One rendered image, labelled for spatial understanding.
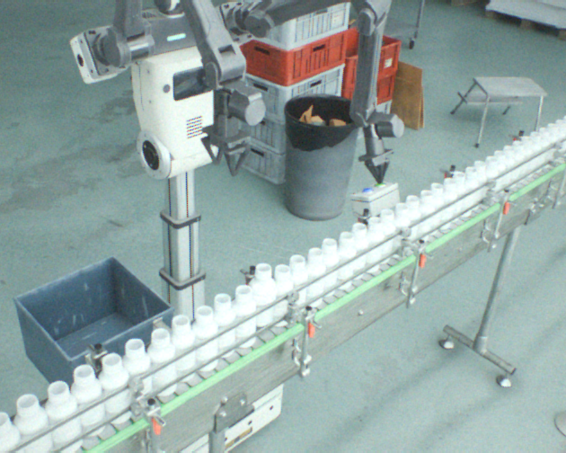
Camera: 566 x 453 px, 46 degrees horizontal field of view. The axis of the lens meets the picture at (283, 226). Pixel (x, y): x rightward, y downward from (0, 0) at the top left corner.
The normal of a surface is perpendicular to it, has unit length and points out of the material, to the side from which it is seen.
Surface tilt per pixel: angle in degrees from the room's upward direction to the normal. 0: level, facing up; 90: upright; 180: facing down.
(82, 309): 90
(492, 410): 0
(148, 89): 90
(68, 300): 90
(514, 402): 0
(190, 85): 90
